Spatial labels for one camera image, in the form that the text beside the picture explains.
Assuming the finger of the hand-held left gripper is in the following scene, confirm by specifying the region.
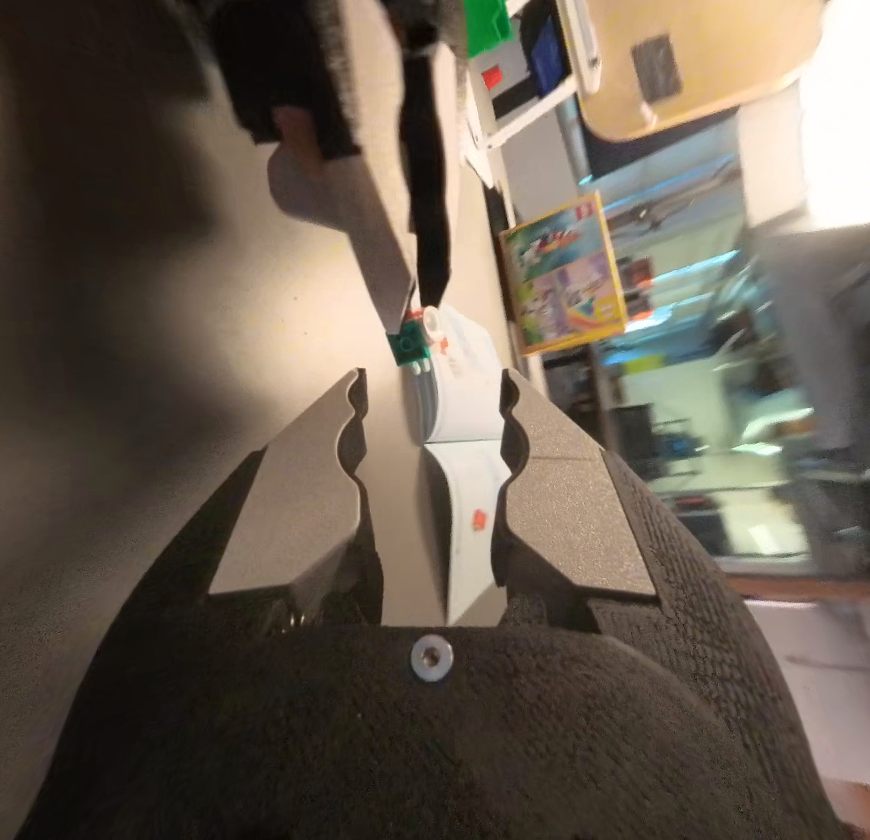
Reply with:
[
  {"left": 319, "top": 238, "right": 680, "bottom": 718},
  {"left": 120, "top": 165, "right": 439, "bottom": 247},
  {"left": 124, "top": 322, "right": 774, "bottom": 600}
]
[
  {"left": 401, "top": 43, "right": 455, "bottom": 308},
  {"left": 267, "top": 0, "right": 419, "bottom": 335}
]

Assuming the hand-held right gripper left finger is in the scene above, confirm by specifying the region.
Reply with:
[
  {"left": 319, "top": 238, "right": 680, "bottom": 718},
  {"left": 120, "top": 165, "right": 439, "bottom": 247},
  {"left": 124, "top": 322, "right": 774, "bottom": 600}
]
[{"left": 207, "top": 368, "right": 385, "bottom": 626}]

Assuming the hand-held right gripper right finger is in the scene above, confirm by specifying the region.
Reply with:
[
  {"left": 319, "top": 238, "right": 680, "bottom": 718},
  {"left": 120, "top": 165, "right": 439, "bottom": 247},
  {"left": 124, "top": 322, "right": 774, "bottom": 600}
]
[{"left": 495, "top": 369, "right": 660, "bottom": 626}]

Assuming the small orange white lego assembly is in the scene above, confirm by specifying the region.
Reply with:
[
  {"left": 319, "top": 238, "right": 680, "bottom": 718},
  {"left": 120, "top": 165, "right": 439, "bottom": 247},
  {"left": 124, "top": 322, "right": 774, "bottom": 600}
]
[{"left": 386, "top": 305, "right": 451, "bottom": 368}]

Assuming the open lego instruction booklet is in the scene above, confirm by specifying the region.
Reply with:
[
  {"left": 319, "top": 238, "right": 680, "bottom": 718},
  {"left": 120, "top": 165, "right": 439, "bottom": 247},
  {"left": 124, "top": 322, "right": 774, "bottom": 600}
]
[{"left": 406, "top": 306, "right": 512, "bottom": 628}]

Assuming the yellow lego set box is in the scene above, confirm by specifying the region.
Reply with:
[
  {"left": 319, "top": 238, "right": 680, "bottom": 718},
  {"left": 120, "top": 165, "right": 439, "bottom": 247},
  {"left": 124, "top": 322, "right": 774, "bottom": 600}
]
[{"left": 498, "top": 190, "right": 628, "bottom": 358}]

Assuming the blue bin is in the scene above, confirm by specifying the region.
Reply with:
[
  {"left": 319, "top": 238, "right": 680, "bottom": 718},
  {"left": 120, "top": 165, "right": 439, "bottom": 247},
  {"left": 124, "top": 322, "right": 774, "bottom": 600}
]
[{"left": 530, "top": 14, "right": 570, "bottom": 100}]

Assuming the green plastic box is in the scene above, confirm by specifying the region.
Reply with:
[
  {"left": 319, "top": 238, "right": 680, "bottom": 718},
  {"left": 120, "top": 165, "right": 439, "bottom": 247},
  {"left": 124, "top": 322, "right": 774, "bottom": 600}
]
[{"left": 461, "top": 0, "right": 514, "bottom": 59}]

